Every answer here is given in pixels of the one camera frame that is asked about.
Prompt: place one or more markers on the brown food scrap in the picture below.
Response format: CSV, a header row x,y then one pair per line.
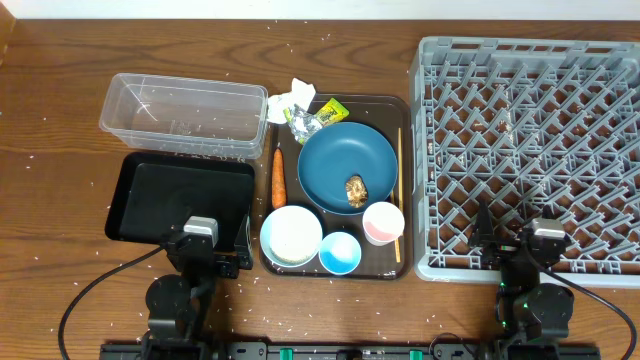
x,y
356,191

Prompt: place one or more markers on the light blue rice bowl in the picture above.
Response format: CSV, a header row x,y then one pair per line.
x,y
290,236

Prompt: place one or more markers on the small blue cup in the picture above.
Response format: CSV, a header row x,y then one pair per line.
x,y
340,253

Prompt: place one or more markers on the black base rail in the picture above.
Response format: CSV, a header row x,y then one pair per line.
x,y
262,351

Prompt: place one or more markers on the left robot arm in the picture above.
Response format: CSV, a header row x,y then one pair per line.
x,y
178,303

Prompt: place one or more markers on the grey dishwasher rack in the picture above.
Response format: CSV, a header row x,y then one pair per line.
x,y
526,125

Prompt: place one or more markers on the crumpled foil wrapper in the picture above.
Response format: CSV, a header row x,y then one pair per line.
x,y
302,124

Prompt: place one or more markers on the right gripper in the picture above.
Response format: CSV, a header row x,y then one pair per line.
x,y
507,250

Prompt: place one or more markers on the black plastic bin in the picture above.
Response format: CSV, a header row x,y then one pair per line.
x,y
156,194

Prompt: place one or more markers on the orange carrot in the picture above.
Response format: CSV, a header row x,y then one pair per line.
x,y
279,194

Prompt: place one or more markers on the yellow snack packet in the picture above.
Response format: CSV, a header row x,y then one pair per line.
x,y
332,112

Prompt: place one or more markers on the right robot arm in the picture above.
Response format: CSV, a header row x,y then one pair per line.
x,y
530,310

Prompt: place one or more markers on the crumpled white paper napkin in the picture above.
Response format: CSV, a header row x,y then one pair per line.
x,y
301,95

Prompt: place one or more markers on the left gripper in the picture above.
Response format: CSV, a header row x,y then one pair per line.
x,y
215,263

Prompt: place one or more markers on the clear plastic bin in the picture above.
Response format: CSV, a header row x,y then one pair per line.
x,y
186,115

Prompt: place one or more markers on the pink and white cup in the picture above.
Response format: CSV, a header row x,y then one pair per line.
x,y
383,223

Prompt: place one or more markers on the dark brown serving tray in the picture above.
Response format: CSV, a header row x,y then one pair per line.
x,y
385,114

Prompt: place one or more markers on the dark blue plate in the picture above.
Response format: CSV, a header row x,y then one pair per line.
x,y
335,154

